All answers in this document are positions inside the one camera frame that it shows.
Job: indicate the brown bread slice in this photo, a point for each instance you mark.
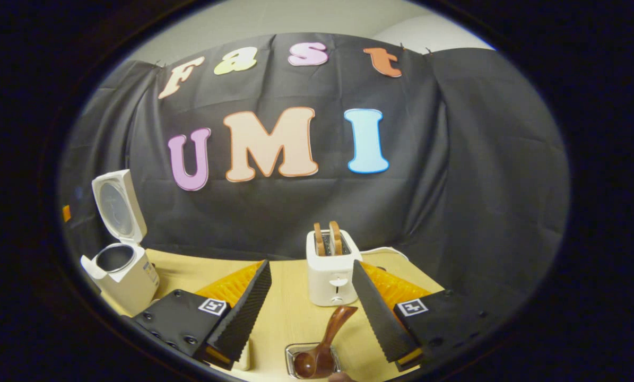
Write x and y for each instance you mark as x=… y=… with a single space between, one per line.
x=319 y=241
x=336 y=239

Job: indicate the brown wooden spoon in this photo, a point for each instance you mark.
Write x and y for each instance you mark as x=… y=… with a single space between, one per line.
x=330 y=334

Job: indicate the black backdrop cloth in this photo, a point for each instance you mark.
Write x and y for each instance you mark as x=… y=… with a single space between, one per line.
x=454 y=185

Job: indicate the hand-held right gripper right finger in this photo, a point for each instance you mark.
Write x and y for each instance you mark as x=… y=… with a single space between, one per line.
x=380 y=318

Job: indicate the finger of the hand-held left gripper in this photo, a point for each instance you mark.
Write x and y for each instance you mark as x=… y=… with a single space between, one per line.
x=66 y=213

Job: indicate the white toaster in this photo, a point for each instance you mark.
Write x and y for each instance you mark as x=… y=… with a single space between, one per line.
x=330 y=276

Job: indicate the white rice cooker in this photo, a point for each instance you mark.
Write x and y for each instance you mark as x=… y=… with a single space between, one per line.
x=131 y=281

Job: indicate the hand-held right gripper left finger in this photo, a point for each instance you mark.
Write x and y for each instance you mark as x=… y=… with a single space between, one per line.
x=242 y=318

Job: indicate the clear plastic rice tray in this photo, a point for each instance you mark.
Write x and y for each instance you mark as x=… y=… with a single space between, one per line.
x=243 y=355

